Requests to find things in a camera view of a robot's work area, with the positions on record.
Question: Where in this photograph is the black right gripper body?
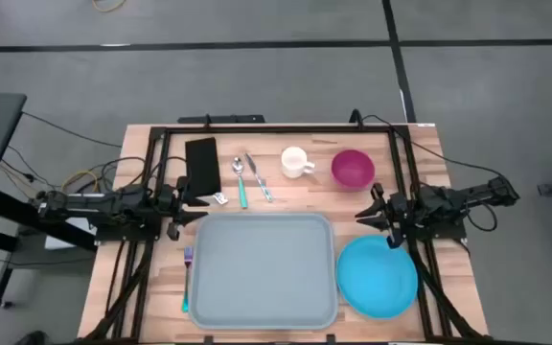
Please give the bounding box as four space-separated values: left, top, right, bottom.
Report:
371 183 410 235

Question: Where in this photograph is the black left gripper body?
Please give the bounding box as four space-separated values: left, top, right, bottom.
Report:
153 176 191 226

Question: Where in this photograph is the black smartphone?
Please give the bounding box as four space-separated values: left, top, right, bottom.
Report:
184 137 222 198

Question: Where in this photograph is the magenta plastic bowl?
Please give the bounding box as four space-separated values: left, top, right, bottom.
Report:
331 149 377 192

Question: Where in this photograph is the metal spoon teal handle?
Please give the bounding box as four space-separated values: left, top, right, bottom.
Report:
230 156 249 210

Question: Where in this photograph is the blue round plate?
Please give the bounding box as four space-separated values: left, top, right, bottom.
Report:
335 234 420 321

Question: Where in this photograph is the purple fork teal handle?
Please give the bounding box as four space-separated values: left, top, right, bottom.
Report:
181 246 195 313

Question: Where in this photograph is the metal knife teal handle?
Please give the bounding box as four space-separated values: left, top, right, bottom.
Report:
243 152 275 203

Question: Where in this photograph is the white ceramic mug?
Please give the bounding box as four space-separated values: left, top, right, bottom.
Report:
280 146 316 180

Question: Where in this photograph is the gray plastic tray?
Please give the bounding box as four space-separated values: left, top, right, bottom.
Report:
188 212 339 331

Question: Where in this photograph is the black power strip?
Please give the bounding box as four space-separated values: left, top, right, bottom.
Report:
176 113 266 125

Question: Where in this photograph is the white paper sheet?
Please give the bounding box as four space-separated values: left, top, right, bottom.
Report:
44 218 98 251

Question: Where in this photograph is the long black power cable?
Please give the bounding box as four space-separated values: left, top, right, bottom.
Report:
349 108 502 181

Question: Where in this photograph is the yellow looped cable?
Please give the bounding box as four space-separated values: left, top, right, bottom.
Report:
60 169 101 193

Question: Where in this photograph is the black metal table frame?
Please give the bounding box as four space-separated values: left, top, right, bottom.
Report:
83 124 488 344

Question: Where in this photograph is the thin black floor cable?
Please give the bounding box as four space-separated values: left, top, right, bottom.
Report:
19 110 124 149

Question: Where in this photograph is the yellow floor cable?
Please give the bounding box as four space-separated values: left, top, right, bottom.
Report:
91 0 127 13

